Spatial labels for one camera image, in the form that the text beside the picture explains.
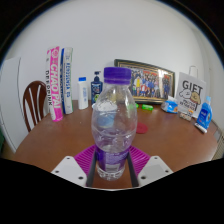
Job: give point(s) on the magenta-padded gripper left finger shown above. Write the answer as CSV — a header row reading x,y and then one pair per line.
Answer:
x,y
70,168

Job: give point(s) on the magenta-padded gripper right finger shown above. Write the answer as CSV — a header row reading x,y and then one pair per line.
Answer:
x,y
154,168

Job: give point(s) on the clear purple-capped water bottle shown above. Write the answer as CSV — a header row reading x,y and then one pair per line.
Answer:
x,y
114,126

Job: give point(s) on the flat round red coaster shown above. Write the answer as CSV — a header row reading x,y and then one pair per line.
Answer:
x,y
142,128

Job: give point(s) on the small snack box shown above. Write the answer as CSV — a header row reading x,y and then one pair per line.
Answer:
x,y
185,116

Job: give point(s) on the white remote control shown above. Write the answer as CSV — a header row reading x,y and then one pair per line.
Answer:
x,y
200,128

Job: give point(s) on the blue detergent bottle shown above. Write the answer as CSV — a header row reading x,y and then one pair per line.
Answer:
x,y
204,115

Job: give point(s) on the white bottle with blue cap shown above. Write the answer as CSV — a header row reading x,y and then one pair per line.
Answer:
x,y
83,95

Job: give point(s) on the brown wooden chair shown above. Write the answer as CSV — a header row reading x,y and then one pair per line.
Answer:
x,y
30,100

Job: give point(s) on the white paper gift bag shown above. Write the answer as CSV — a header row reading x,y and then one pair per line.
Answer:
x,y
190,95

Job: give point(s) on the pink shuttlecock tube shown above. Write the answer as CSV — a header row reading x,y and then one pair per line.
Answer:
x,y
55,86

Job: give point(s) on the dark blue pump bottle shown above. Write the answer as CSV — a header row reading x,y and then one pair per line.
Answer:
x,y
96,89

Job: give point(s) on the white green shuttlecock tube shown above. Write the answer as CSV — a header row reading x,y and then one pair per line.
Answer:
x,y
67,83

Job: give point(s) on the framed group photo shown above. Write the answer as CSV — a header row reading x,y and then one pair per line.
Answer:
x,y
151,81

